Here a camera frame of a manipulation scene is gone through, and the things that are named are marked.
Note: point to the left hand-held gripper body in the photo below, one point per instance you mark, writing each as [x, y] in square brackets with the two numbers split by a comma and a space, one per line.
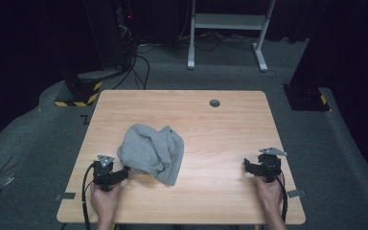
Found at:
[103, 175]

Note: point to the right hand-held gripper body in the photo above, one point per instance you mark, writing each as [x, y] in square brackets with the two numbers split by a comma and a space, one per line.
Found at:
[270, 166]

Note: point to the grey cloth garment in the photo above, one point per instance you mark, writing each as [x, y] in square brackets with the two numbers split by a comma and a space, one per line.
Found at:
[151, 153]

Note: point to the person's left hand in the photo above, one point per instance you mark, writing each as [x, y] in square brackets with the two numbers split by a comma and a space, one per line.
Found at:
[104, 202]

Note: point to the person's right hand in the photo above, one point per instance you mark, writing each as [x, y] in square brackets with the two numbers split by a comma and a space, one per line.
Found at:
[269, 193]

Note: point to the grey tape strip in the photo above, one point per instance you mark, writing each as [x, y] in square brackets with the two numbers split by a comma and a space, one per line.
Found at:
[65, 196]
[296, 193]

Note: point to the grey round table grommet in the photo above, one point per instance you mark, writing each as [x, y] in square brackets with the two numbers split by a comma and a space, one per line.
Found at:
[214, 103]

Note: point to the black stand base yellow mark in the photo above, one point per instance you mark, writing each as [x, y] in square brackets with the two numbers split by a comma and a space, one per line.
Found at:
[305, 97]

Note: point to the black stand base hazard stripes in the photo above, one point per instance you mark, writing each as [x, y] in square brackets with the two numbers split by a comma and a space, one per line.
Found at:
[83, 89]

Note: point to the black equipment rack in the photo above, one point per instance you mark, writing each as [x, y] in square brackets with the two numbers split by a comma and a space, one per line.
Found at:
[108, 35]

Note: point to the white metal desk frame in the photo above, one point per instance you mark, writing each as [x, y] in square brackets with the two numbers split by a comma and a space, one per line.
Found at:
[230, 21]

